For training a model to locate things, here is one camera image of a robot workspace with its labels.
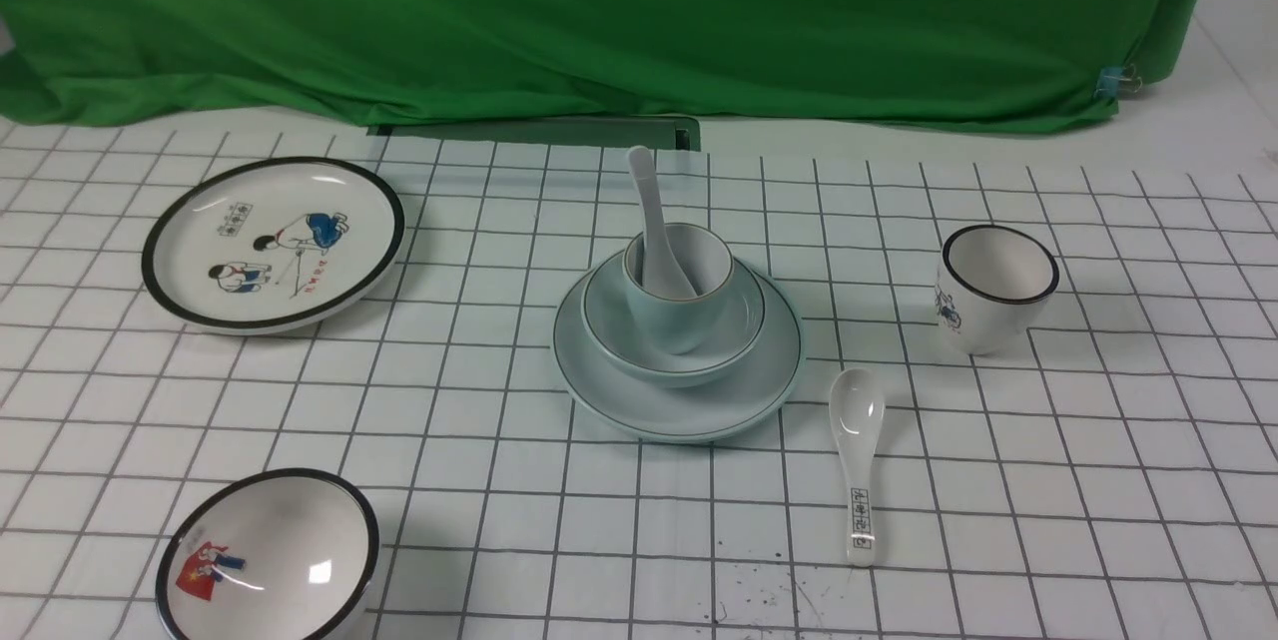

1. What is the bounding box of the plain white ceramic spoon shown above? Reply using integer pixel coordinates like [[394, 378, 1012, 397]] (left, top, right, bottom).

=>
[[626, 146, 697, 301]]

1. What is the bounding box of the pale blue plain bowl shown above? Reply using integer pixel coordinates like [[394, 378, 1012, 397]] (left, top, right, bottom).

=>
[[579, 255, 767, 388]]

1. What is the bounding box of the pale blue plain cup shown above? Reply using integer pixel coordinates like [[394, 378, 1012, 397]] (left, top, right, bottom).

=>
[[622, 224, 735, 353]]

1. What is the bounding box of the pale blue plain plate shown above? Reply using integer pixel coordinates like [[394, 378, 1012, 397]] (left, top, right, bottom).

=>
[[551, 261, 805, 443]]

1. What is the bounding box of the white spoon with characters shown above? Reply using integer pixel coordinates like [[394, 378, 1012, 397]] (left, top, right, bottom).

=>
[[828, 367, 886, 568]]

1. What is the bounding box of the black-rimmed illustrated cup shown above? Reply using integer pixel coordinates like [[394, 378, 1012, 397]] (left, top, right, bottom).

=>
[[935, 225, 1059, 356]]

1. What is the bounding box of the black-rimmed illustrated plate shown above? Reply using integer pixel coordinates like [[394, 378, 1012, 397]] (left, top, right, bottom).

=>
[[141, 157, 406, 335]]

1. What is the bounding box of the green backdrop cloth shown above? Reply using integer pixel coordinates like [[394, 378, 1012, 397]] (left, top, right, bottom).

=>
[[3, 0, 1197, 135]]

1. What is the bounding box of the black-rimmed illustrated bowl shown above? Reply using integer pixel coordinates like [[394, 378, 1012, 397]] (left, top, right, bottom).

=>
[[155, 468, 380, 639]]

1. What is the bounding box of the blue binder clip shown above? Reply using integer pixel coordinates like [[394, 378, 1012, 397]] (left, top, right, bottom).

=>
[[1091, 64, 1144, 98]]

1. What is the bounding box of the green metal bracket strip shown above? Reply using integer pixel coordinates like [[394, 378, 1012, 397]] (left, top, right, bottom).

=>
[[367, 114, 702, 152]]

